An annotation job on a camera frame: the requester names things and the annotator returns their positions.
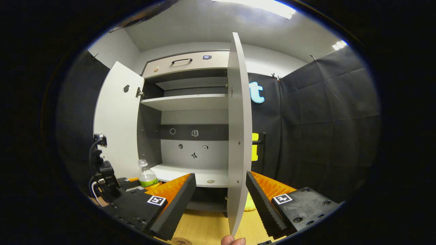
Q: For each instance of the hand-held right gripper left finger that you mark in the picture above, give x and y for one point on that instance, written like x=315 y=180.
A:
x=177 y=207

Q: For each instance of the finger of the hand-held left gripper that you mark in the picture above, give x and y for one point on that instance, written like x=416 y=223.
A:
x=127 y=183
x=155 y=185

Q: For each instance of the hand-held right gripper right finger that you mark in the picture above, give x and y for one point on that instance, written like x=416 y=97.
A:
x=264 y=207

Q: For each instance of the clear bottle with green label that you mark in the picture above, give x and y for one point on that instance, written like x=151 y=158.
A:
x=147 y=177

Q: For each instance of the grey cabinet door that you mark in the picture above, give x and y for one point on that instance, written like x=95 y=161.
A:
x=115 y=119
x=238 y=136

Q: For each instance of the white cabinet shelf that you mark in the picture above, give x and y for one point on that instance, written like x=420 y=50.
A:
x=190 y=101
x=177 y=172

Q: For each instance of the grey cabinet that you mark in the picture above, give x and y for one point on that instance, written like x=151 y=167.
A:
x=190 y=117

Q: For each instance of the metal door hinge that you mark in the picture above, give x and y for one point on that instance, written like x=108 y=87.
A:
x=139 y=92

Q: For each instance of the beige cabinet drawer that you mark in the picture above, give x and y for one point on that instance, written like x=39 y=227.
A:
x=204 y=66

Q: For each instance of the pale yellow lumpy object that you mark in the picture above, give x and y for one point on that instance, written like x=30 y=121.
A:
x=250 y=204

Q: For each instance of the black backdrop cloth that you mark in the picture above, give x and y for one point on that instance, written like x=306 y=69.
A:
x=78 y=119
x=323 y=119

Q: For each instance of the small ceiling light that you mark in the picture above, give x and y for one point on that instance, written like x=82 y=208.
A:
x=339 y=45

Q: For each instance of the long ceiling light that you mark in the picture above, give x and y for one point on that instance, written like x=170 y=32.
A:
x=259 y=6

